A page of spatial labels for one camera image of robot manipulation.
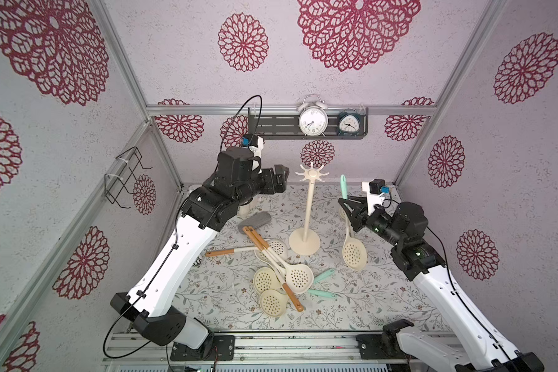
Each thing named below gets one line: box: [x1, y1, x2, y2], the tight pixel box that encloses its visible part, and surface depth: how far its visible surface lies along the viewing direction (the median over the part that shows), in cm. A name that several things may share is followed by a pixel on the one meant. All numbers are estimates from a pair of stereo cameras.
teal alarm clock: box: [337, 108, 362, 138], surface depth 92 cm
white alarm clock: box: [297, 94, 329, 138], surface depth 89 cm
